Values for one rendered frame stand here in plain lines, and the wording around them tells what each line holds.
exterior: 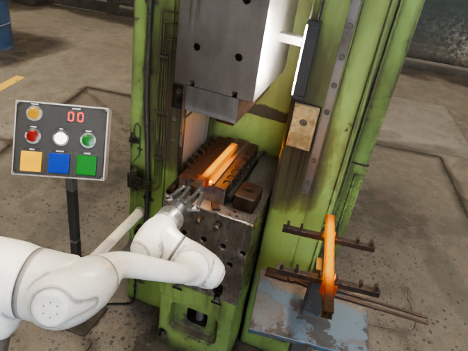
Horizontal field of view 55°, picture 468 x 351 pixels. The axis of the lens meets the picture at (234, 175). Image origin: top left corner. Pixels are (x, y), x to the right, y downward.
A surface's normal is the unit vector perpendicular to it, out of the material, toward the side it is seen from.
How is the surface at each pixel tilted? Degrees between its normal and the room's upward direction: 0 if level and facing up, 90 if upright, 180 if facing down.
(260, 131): 90
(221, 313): 90
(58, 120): 60
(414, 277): 0
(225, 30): 90
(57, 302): 66
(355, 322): 0
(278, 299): 0
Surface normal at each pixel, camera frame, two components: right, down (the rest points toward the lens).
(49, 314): 0.07, 0.07
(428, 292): 0.14, -0.84
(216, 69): -0.35, 0.46
